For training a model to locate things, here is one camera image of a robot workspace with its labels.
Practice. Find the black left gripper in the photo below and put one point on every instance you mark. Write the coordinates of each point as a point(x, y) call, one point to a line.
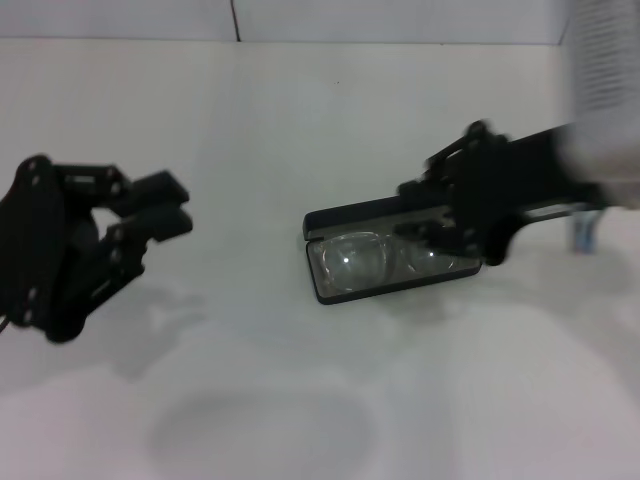
point(40, 250)

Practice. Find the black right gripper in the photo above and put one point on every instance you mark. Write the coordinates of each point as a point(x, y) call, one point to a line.
point(500, 190)

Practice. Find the black glasses case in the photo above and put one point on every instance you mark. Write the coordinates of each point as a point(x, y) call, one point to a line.
point(350, 215)

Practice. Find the clear white glasses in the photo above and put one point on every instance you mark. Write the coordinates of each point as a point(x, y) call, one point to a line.
point(350, 260)

